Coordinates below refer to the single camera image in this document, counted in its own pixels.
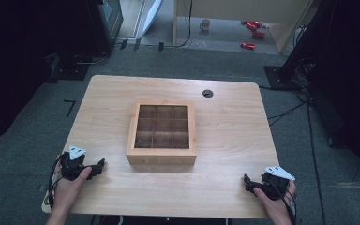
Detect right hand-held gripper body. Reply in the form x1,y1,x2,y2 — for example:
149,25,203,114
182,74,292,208
260,165,296,202

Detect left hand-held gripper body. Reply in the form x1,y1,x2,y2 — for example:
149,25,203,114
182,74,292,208
58,144,90,182

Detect wooden compartment box with lid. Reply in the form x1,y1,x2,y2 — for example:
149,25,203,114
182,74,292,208
126,99,198,166

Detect person's left hand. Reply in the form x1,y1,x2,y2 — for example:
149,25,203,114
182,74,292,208
52,166,93,218

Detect person's right hand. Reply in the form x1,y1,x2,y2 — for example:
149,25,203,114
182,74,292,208
252,180,297,225

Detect dark curtain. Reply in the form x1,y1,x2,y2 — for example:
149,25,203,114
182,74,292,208
0,0,102,150
280,0,360,186

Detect dark monitor cabinet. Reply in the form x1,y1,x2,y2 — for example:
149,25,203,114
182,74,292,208
85,0,125,54

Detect white board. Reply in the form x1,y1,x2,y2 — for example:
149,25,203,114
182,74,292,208
142,0,164,36

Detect grey mug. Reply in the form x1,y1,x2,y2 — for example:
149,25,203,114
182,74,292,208
199,19,212,32

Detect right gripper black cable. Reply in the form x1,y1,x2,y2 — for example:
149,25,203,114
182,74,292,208
270,179,298,225

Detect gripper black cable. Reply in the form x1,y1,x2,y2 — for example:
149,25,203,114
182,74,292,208
47,154,65,211
270,179,298,225

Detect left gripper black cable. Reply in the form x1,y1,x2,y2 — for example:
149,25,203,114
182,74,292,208
47,154,65,211

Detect black floor cables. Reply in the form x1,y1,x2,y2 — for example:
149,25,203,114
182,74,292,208
258,55,327,225

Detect black stand base plate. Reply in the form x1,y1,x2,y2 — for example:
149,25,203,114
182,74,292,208
46,52,91,84
263,65,302,92

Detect hanging black cable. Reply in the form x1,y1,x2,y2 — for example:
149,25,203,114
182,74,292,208
173,0,194,49

